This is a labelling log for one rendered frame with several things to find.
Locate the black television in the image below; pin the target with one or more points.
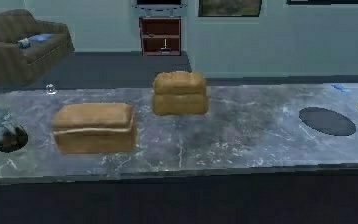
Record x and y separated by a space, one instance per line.
159 2

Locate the brown bread loaf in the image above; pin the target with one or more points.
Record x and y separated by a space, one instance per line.
180 94
93 128

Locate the marble worktop counter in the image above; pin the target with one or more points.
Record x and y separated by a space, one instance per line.
220 143

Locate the small white statuette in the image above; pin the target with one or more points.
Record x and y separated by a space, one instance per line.
165 46

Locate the red wooden shelf unit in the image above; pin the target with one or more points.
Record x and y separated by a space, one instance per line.
160 36

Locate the framed landscape picture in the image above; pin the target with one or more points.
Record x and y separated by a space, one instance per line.
229 7

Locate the small clear glass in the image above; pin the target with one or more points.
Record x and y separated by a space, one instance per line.
50 89

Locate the blue cloth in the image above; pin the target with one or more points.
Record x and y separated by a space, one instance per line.
37 39

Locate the blue flat utensil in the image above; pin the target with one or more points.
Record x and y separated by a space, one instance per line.
340 88

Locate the brown sofa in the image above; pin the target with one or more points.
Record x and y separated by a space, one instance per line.
17 53

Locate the clear glass vase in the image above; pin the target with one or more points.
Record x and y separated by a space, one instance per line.
2 128

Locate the dark framed window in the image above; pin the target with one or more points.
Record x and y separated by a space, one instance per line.
328 1

